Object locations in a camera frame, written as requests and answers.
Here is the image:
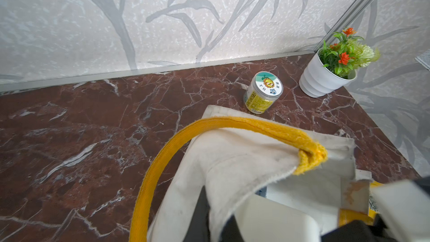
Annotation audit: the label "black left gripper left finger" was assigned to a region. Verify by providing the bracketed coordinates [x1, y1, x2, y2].
[183, 186, 211, 242]

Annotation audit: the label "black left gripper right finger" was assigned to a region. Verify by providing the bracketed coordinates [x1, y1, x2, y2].
[220, 215, 244, 242]

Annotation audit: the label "white canvas bag yellow handles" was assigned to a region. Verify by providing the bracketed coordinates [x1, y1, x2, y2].
[129, 105, 375, 242]

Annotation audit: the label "white rectangular alarm clock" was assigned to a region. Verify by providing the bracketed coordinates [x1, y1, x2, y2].
[235, 194, 321, 242]

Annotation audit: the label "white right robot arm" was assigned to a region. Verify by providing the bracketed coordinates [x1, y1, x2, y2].
[321, 177, 430, 242]

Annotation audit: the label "white potted artificial plant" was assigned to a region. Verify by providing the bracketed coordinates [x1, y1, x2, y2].
[299, 28, 380, 98]

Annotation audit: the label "aluminium cage frame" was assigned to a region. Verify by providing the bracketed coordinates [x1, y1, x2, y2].
[1, 0, 370, 92]

